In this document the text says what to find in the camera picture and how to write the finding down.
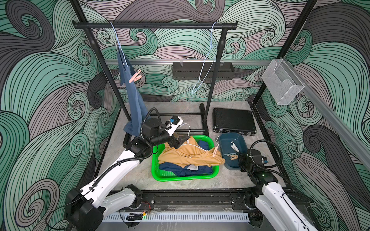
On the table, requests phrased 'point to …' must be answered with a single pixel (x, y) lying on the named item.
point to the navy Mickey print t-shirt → (183, 171)
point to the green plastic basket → (159, 174)
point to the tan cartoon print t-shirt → (191, 154)
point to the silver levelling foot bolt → (216, 139)
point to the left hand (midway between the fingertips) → (183, 129)
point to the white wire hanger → (188, 141)
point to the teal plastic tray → (232, 145)
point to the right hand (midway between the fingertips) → (236, 153)
